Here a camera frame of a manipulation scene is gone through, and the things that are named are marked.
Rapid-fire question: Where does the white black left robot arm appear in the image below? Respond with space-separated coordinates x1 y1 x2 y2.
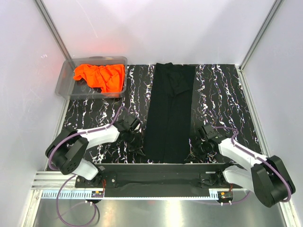
45 115 142 187

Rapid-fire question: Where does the right black connector box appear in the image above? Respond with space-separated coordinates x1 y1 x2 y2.
218 191 233 205

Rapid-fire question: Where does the left aluminium frame post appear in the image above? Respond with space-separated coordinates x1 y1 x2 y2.
34 0 71 60

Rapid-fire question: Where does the orange t shirt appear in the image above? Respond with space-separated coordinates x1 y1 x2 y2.
73 64 125 93

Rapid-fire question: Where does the black t shirt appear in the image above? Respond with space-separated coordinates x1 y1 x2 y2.
143 63 196 164

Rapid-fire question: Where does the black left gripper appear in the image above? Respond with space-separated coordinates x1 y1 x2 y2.
125 131 145 156

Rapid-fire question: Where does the aluminium frame post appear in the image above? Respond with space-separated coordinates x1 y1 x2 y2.
34 0 71 60
239 0 284 71

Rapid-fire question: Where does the aluminium front rail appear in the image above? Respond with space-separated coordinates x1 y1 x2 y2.
32 171 289 191

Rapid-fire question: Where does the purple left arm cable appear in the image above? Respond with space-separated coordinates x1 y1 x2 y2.
48 105 130 227

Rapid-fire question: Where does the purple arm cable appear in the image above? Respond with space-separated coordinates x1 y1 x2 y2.
195 126 293 205
48 105 130 227

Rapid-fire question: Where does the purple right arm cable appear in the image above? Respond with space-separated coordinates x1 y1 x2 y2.
195 126 293 205

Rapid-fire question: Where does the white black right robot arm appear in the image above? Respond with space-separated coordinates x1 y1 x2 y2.
185 123 295 208

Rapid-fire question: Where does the clear plastic bin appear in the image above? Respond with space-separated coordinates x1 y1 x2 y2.
55 56 127 100

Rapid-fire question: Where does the right aluminium frame post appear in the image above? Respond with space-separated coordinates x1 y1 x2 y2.
239 0 284 71

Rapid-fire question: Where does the white slotted cable duct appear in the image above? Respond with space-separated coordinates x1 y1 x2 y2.
42 190 101 200

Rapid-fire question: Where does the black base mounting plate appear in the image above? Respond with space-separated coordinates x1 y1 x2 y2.
75 164 230 200

